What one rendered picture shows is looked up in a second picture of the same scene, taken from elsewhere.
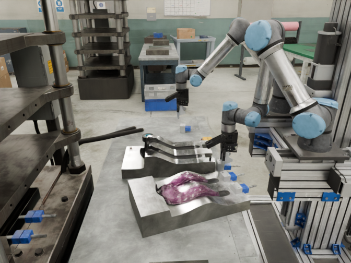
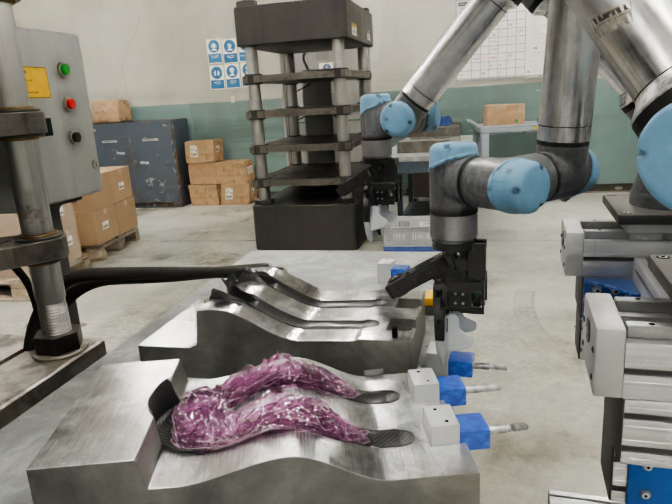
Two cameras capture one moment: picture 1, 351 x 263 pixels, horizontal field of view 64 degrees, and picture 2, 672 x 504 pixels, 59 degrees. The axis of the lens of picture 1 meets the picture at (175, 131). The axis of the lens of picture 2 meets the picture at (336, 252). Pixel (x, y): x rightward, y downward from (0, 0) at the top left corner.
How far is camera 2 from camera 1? 0.66 m
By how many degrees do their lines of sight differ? 19
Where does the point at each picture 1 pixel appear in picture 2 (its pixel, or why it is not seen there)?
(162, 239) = not seen: outside the picture
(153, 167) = (224, 345)
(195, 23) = (527, 93)
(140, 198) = (86, 413)
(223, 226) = not seen: outside the picture
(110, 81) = (320, 210)
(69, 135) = (23, 244)
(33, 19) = (201, 103)
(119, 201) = not seen: hidden behind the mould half
